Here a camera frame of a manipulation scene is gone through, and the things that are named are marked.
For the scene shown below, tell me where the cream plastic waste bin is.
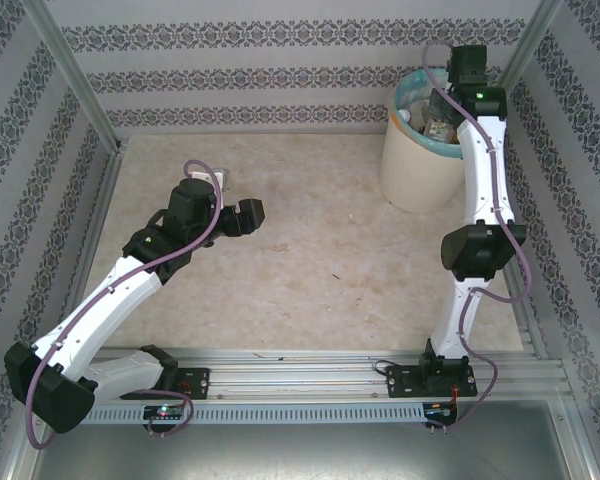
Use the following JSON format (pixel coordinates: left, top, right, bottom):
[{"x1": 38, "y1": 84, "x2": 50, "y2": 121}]
[{"x1": 379, "y1": 69, "x2": 469, "y2": 214}]

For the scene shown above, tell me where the small circuit board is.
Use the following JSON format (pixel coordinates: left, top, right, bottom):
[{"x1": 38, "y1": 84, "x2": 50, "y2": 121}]
[
  {"x1": 423, "y1": 402, "x2": 459, "y2": 419},
  {"x1": 143, "y1": 405, "x2": 189, "y2": 420}
]

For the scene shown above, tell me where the grey metal sheet panel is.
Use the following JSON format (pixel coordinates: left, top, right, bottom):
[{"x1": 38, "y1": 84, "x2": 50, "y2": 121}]
[{"x1": 9, "y1": 399, "x2": 594, "y2": 480}]

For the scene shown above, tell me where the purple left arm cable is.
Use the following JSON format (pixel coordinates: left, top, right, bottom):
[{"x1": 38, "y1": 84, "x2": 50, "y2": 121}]
[{"x1": 27, "y1": 158, "x2": 225, "y2": 450}]

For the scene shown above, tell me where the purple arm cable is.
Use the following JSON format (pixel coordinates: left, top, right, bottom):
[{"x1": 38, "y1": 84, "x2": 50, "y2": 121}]
[
  {"x1": 423, "y1": 39, "x2": 534, "y2": 434},
  {"x1": 27, "y1": 158, "x2": 225, "y2": 450}
]

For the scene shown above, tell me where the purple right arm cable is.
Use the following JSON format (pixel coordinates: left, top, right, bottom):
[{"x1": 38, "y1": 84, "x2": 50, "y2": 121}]
[{"x1": 423, "y1": 39, "x2": 534, "y2": 434}]

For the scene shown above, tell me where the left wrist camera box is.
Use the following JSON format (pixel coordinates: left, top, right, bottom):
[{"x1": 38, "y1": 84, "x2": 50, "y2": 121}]
[{"x1": 188, "y1": 167, "x2": 231, "y2": 196}]

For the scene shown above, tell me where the aluminium frame post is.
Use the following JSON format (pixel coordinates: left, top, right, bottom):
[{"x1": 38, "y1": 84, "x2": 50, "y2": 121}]
[
  {"x1": 492, "y1": 0, "x2": 566, "y2": 101},
  {"x1": 22, "y1": 0, "x2": 124, "y2": 151}
]

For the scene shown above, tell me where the aluminium table side rail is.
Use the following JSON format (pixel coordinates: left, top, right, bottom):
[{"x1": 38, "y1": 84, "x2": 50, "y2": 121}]
[
  {"x1": 47, "y1": 142, "x2": 129, "y2": 364},
  {"x1": 504, "y1": 277, "x2": 551, "y2": 361}
]

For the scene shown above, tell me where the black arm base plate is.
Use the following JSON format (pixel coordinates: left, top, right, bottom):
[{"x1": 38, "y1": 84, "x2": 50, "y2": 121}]
[
  {"x1": 172, "y1": 367, "x2": 211, "y2": 401},
  {"x1": 385, "y1": 364, "x2": 479, "y2": 400}
]

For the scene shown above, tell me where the aluminium mounting rail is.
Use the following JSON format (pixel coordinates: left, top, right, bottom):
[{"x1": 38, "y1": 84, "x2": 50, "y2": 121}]
[{"x1": 27, "y1": 348, "x2": 569, "y2": 401}]

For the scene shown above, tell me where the white slotted cable duct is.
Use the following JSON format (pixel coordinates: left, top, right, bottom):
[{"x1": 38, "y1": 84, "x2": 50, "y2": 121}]
[{"x1": 87, "y1": 403, "x2": 426, "y2": 425}]

